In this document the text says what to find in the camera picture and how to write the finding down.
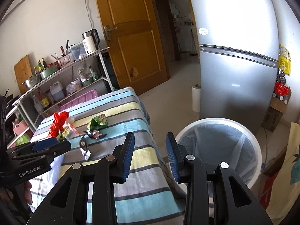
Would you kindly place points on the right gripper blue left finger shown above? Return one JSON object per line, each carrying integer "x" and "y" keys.
{"x": 124, "y": 159}

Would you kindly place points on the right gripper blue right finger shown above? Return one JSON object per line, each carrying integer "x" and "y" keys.
{"x": 176, "y": 156}

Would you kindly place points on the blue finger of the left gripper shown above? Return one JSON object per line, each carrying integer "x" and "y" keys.
{"x": 43, "y": 144}

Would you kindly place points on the red plastic bag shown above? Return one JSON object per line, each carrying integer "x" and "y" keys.
{"x": 57, "y": 125}

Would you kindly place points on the brown snack wrapper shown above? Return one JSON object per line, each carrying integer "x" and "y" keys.
{"x": 95, "y": 134}

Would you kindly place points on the green snack wrapper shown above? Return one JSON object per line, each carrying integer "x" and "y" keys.
{"x": 97, "y": 123}

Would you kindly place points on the small dark candy wrapper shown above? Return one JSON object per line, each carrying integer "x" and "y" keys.
{"x": 84, "y": 148}

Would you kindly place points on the white round trash bin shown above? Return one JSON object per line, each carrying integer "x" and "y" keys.
{"x": 216, "y": 140}

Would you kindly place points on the metal kitchen shelf rack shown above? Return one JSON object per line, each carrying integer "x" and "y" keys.
{"x": 77, "y": 78}

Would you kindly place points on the left hand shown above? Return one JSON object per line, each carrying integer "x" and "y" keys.
{"x": 27, "y": 192}

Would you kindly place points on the white liquid jug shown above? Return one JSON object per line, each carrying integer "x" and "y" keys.
{"x": 57, "y": 91}

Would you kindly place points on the white paper roll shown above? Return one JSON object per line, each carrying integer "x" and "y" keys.
{"x": 196, "y": 94}

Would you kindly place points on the pink plastic tray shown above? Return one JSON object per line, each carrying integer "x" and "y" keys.
{"x": 92, "y": 94}

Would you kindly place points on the steel mixing bowl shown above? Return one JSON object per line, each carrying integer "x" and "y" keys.
{"x": 32, "y": 81}

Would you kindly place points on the wooden cutting board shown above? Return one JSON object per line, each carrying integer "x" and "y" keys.
{"x": 23, "y": 71}

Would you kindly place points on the pink utensil box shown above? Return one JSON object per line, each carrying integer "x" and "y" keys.
{"x": 64, "y": 61}

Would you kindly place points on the clear plastic storage box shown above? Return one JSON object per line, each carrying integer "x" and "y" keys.
{"x": 77, "y": 51}

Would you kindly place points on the cardboard box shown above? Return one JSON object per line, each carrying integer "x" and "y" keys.
{"x": 277, "y": 107}

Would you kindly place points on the white electric kettle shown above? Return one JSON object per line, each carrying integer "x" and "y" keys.
{"x": 90, "y": 40}

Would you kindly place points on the pineapple print yellow blanket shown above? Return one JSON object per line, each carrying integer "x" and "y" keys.
{"x": 285, "y": 189}

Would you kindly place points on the red bag on box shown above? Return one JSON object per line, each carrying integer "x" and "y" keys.
{"x": 281, "y": 89}

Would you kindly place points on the wooden door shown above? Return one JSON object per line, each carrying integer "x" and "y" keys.
{"x": 131, "y": 32}

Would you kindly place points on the silver refrigerator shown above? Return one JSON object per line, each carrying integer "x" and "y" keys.
{"x": 239, "y": 50}

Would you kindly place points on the yellow hanging bag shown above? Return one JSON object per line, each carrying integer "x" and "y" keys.
{"x": 284, "y": 61}

